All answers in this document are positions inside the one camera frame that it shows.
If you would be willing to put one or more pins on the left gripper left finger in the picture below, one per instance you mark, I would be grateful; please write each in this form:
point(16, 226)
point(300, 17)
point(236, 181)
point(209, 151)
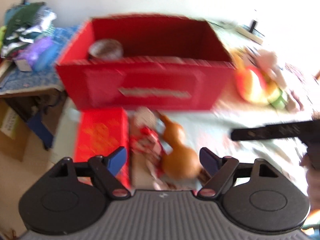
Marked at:
point(105, 170)

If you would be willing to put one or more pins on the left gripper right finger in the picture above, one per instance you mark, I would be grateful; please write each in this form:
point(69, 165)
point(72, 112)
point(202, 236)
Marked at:
point(221, 170)

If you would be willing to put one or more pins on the small red gift box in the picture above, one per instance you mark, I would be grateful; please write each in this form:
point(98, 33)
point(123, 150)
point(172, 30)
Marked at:
point(100, 132)

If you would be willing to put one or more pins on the orange gourd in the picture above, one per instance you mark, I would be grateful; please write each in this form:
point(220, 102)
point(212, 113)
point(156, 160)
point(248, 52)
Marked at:
point(182, 162)

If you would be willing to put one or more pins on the red candy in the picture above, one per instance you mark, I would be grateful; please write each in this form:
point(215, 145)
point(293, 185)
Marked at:
point(148, 144)

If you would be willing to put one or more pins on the wooden spoon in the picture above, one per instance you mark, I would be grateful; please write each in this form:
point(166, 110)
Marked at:
point(143, 117)

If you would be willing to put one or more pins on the printed packing tape roll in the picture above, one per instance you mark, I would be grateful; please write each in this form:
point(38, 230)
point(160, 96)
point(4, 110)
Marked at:
point(106, 49)

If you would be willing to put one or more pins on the right hand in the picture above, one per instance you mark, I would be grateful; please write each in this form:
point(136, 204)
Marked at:
point(313, 181)

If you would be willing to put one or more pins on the brown plush teddy bear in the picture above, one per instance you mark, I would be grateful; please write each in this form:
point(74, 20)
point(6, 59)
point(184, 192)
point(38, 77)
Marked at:
point(294, 103)

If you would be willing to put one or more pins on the green plush toy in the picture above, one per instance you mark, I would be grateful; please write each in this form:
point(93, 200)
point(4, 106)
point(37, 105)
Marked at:
point(281, 101)

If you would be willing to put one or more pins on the yellow red plush toy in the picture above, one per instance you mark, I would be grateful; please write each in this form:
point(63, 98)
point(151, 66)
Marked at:
point(253, 83)

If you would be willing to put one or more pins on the white pink plush toy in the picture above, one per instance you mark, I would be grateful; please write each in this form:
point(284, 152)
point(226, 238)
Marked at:
point(267, 61)

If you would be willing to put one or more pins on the brown cardboard box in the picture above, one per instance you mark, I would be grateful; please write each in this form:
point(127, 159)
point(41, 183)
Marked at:
point(14, 133)

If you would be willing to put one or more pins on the white power strip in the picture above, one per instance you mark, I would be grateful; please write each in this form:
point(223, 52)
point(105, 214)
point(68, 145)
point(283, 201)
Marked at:
point(255, 35)

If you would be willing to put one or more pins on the large red cardboard box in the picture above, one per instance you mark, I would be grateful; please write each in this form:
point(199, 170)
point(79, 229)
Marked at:
point(169, 62)

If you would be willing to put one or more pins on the black power adapter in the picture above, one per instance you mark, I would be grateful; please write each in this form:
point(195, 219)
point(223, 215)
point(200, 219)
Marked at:
point(252, 26)

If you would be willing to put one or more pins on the blue patterned cloth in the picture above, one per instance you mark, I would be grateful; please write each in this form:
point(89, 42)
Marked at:
point(47, 78)

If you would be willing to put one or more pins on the purple plastic bag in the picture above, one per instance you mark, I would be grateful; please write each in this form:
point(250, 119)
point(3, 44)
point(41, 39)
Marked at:
point(36, 56)

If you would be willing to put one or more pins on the pile of folded clothes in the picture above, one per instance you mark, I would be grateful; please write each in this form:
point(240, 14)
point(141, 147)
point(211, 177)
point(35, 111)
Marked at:
point(26, 23)

